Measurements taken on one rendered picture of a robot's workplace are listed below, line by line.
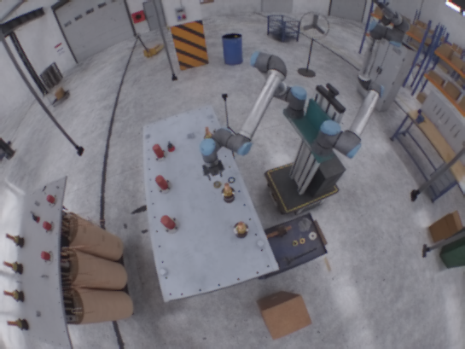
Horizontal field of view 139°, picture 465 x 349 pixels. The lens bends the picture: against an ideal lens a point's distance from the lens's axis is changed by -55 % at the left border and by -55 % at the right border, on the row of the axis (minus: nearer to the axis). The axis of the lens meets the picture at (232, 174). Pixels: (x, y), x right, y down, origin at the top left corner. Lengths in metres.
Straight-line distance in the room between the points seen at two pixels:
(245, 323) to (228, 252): 1.58
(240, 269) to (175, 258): 0.44
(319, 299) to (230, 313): 1.18
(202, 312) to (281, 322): 1.25
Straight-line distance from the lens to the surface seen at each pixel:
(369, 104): 1.66
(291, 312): 1.77
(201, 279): 1.28
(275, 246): 1.79
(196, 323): 2.76
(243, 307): 2.64
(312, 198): 2.68
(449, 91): 8.09
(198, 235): 1.32
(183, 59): 6.14
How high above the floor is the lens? 2.62
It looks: 58 degrees down
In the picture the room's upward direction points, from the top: 7 degrees counter-clockwise
